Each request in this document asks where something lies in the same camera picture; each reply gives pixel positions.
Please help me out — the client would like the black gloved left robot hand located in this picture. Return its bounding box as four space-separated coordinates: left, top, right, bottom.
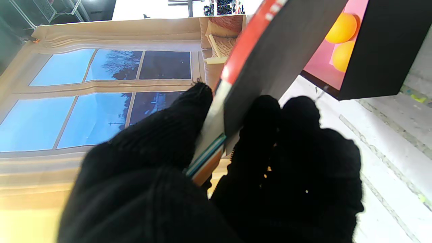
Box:
57 82 365 243

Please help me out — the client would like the red ping pong bat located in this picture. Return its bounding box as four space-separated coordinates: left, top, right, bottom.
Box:
184 0 349 187

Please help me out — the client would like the orange ping pong ball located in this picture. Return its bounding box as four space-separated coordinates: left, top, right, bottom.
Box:
325 12 357 44
331 40 356 73

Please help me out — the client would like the black box with pink lining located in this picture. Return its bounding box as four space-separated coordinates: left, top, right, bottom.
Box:
300 0 432 101

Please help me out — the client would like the printed living room backdrop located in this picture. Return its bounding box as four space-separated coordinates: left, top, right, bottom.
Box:
0 14 248 243

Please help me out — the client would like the wooden mug tree stand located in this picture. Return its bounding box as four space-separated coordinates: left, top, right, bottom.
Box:
205 33 231 65

